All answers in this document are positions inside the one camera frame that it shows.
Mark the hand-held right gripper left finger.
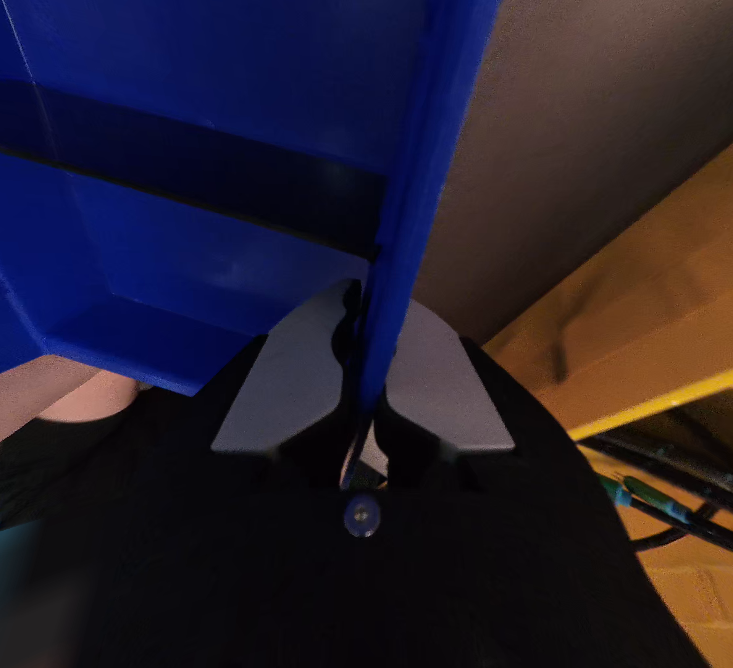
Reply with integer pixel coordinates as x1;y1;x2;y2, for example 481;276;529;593
211;279;363;454

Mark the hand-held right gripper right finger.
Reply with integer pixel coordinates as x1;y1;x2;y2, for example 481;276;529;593
385;300;516;453

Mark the yellow plastic bin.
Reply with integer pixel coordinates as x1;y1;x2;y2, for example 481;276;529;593
484;146;733;668

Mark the blue plastic bin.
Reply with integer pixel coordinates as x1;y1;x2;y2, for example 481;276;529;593
0;0;522;490

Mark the person's left forearm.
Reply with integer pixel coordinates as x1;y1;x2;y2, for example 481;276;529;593
34;369;145;424

